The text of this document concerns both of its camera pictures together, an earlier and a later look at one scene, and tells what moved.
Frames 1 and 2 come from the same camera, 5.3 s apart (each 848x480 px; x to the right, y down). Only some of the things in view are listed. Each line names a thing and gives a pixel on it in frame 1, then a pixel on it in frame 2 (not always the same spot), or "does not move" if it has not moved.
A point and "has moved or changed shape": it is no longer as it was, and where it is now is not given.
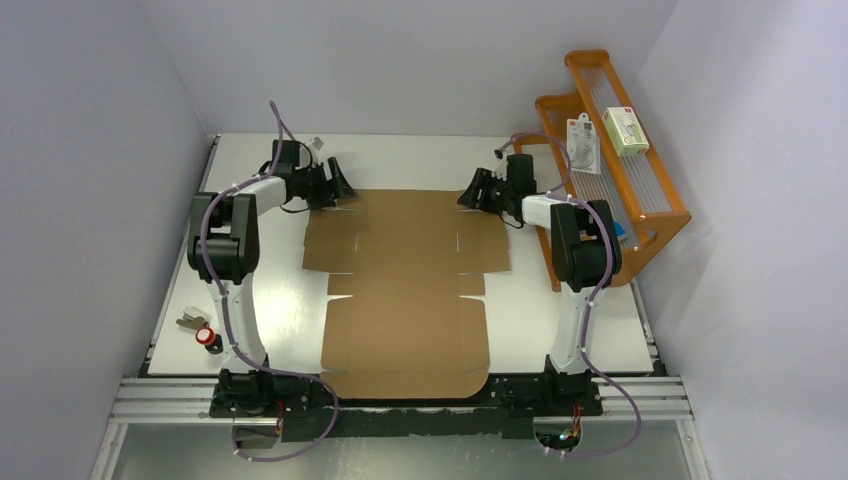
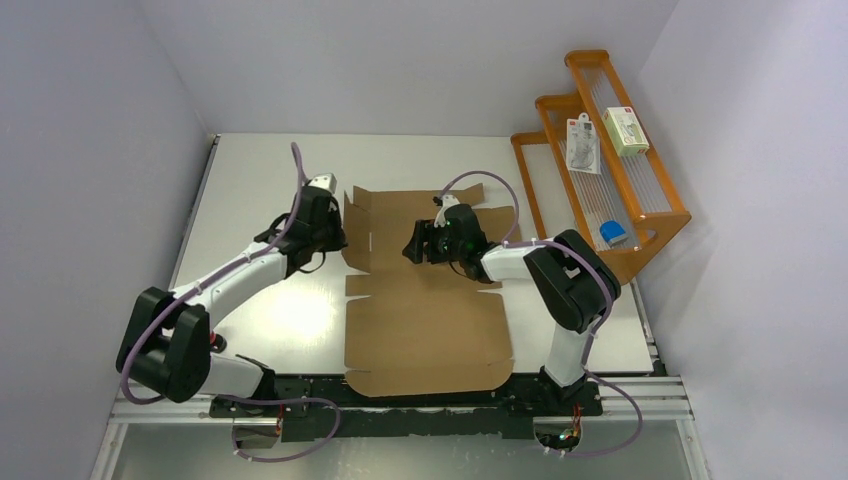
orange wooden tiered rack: [592, 147] does not move
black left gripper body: [313, 179] → [330, 236]
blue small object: [618, 229] does not move
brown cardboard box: [407, 327] has moved or changed shape
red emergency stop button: [207, 337] does not move
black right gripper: [482, 179] → [414, 250]
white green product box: [625, 131] does not move
